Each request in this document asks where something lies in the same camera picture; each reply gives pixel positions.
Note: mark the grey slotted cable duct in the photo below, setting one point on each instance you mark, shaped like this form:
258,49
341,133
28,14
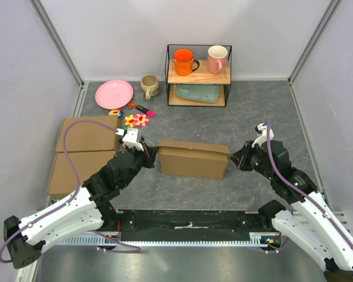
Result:
254,240

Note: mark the pink petal smiley toy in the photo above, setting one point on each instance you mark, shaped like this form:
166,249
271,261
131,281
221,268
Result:
141,120

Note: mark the pink highlighter marker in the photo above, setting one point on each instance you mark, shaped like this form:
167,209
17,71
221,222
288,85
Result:
145,111

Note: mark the folded flat cardboard box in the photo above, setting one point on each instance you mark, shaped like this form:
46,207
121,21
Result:
89,146

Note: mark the yellow red smiley toy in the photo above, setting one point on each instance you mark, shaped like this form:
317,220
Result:
116,112

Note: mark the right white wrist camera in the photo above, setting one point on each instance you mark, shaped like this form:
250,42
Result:
264,133

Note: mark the brown cardboard box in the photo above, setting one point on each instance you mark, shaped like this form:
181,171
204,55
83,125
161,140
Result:
207,161

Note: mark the pink ceramic mug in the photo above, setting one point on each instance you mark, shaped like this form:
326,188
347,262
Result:
217,58

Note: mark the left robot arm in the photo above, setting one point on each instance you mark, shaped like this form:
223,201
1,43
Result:
88,208

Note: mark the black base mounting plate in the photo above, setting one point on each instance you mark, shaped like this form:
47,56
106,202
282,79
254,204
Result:
136,220

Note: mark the small orange flower toy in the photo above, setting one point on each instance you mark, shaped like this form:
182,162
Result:
132,105

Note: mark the sunflower toy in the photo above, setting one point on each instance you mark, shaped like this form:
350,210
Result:
130,121

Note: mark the black wire shelf rack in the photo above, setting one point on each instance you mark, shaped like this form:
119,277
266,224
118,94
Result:
202,76

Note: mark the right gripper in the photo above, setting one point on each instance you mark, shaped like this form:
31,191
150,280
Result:
239,158

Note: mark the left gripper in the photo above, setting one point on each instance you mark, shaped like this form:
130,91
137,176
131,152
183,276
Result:
149,154

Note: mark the green ceramic tray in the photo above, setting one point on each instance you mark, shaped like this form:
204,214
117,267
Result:
200,93

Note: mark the pink plastic plate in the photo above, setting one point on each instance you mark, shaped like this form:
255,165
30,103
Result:
114,94

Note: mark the beige ceramic mug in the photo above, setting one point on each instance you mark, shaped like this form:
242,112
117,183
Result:
150,85

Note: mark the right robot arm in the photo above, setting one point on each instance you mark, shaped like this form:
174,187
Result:
326,240

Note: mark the orange enamel mug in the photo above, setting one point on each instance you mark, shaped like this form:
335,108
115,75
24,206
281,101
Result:
184,62

